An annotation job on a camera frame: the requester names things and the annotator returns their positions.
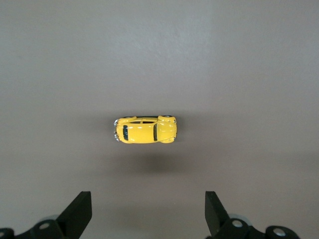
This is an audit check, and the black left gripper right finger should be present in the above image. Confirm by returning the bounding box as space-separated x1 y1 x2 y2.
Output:
205 191 300 239

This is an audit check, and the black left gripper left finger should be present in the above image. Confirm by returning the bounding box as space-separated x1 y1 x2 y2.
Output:
0 191 92 239

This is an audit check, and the yellow beetle toy car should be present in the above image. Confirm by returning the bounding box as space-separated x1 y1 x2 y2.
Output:
112 114 178 144

